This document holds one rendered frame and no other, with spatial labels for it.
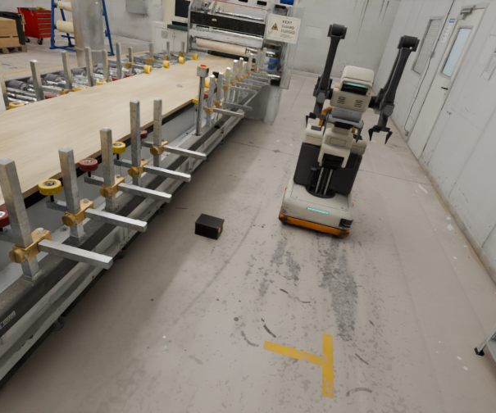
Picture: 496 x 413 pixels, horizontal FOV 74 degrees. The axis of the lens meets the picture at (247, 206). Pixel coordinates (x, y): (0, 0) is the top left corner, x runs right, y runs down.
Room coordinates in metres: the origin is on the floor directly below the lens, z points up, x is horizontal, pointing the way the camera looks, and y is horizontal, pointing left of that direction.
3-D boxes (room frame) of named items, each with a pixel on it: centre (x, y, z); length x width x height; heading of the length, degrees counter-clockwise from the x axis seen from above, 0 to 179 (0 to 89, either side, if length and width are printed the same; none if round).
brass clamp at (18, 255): (0.85, 0.71, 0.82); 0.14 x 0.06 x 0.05; 173
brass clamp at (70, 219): (1.10, 0.68, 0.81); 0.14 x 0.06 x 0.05; 173
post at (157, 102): (1.82, 0.59, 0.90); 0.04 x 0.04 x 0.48; 83
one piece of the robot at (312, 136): (2.88, -0.65, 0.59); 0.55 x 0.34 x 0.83; 82
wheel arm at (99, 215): (1.11, 0.61, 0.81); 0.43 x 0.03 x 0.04; 83
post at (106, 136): (1.32, 0.65, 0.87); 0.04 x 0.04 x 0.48; 83
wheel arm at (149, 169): (1.60, 0.55, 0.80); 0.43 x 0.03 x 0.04; 83
